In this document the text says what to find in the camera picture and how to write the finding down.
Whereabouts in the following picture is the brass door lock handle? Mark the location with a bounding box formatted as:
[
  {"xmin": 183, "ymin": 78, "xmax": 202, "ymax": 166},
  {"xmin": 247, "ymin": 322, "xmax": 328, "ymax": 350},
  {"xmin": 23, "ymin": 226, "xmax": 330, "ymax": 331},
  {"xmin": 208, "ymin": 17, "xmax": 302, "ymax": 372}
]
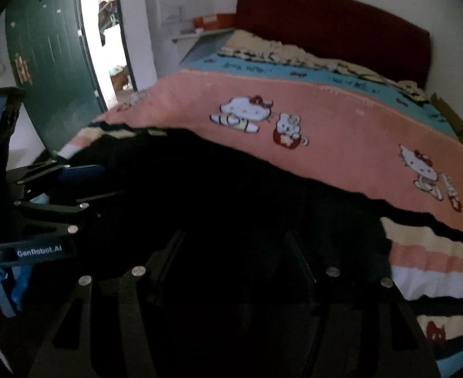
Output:
[{"xmin": 13, "ymin": 52, "xmax": 34, "ymax": 86}]

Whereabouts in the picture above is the dark door frame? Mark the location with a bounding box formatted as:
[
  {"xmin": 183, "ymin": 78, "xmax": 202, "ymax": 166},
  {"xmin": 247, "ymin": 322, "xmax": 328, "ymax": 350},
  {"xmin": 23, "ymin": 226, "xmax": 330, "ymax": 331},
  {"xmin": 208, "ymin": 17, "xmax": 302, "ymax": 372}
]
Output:
[{"xmin": 71, "ymin": 0, "xmax": 154, "ymax": 112}]

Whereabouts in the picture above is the black hooded jacket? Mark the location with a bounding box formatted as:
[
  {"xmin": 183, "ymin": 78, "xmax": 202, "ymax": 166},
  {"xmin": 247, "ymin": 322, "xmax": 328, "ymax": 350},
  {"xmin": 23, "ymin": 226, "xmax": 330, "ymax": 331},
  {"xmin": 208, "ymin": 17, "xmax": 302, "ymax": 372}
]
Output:
[{"xmin": 58, "ymin": 126, "xmax": 394, "ymax": 378}]

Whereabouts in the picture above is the person's left hand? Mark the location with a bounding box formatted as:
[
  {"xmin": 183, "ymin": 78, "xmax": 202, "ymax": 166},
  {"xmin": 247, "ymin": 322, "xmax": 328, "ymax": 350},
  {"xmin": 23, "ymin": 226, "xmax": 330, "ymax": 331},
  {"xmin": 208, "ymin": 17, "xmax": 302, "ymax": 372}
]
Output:
[{"xmin": 0, "ymin": 263, "xmax": 34, "ymax": 318}]

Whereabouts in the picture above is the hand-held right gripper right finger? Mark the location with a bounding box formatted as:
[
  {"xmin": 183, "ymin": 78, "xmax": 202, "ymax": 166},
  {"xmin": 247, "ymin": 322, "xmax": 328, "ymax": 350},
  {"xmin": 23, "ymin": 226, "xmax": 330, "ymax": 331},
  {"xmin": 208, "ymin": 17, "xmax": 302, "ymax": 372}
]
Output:
[{"xmin": 284, "ymin": 230, "xmax": 429, "ymax": 378}]

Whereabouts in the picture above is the dark red bed headboard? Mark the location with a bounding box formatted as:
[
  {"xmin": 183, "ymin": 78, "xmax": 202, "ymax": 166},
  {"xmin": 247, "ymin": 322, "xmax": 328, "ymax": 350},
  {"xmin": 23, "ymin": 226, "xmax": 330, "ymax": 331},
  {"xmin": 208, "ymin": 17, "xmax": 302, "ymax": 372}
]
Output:
[{"xmin": 235, "ymin": 0, "xmax": 431, "ymax": 89}]

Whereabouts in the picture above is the green metal door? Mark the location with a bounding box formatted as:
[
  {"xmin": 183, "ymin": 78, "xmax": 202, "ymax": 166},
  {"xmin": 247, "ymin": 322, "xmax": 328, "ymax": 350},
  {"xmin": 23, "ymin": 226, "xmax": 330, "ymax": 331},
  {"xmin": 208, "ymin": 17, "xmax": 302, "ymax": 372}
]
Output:
[{"xmin": 5, "ymin": 0, "xmax": 108, "ymax": 159}]

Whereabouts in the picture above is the white wall shelf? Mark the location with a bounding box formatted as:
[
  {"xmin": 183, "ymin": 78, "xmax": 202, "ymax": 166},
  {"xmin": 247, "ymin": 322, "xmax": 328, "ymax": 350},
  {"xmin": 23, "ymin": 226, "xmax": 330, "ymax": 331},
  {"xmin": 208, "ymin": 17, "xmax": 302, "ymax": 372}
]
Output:
[{"xmin": 171, "ymin": 27, "xmax": 236, "ymax": 45}]

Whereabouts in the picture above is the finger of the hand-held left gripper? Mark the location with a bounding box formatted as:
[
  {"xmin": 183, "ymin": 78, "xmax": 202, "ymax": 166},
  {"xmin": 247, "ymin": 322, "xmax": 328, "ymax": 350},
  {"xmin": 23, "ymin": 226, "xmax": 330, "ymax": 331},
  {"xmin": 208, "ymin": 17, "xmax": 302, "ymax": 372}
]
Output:
[
  {"xmin": 14, "ymin": 190, "xmax": 130, "ymax": 242},
  {"xmin": 5, "ymin": 161, "xmax": 106, "ymax": 185}
]

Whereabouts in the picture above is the pink cartoon cat printed blanket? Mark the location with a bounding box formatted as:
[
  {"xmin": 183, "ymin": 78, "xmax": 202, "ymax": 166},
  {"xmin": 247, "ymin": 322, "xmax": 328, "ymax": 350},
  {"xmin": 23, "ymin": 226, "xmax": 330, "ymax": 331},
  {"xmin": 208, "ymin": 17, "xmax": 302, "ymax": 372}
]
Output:
[{"xmin": 64, "ymin": 27, "xmax": 463, "ymax": 378}]

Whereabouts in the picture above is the olive green bedding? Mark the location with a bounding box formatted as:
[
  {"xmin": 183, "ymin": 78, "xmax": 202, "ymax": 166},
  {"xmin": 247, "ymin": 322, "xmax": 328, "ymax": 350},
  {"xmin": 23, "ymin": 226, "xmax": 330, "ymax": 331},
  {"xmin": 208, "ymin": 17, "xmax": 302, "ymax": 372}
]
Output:
[{"xmin": 430, "ymin": 92, "xmax": 463, "ymax": 159}]

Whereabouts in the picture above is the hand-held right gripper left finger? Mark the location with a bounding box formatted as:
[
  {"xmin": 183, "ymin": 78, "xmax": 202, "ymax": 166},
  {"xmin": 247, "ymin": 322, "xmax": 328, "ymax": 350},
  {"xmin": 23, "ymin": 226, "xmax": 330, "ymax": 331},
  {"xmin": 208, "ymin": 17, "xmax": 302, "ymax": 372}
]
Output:
[{"xmin": 38, "ymin": 230, "xmax": 187, "ymax": 378}]

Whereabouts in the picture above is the orange box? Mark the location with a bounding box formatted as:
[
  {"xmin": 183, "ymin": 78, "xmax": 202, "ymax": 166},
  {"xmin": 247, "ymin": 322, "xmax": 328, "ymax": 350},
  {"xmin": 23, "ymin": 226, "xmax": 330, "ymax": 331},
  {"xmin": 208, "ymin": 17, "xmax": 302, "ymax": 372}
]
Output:
[{"xmin": 192, "ymin": 13, "xmax": 238, "ymax": 32}]

